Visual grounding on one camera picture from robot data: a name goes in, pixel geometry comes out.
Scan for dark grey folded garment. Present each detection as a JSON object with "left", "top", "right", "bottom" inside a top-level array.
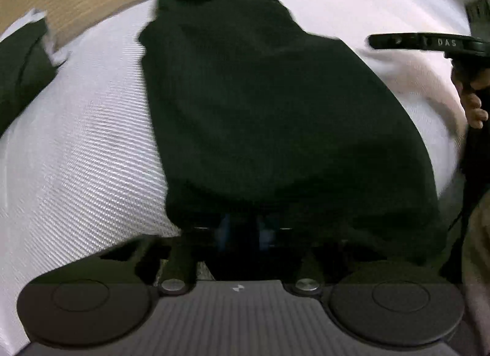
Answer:
[{"left": 0, "top": 9, "right": 66, "bottom": 135}]

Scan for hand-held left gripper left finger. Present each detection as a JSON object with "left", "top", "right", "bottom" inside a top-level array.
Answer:
[{"left": 97, "top": 214, "right": 231, "bottom": 296}]

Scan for person's right hand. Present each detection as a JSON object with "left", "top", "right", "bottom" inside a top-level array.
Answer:
[{"left": 450, "top": 67, "right": 490, "bottom": 129}]

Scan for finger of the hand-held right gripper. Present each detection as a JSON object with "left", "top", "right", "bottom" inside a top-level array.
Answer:
[{"left": 367, "top": 32, "right": 426, "bottom": 51}]

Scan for black white-print t-shirt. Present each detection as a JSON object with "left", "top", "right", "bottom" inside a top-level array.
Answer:
[{"left": 138, "top": 0, "right": 449, "bottom": 267}]

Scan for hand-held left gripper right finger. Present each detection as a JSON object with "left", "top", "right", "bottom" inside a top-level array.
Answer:
[{"left": 257, "top": 215, "right": 326, "bottom": 296}]

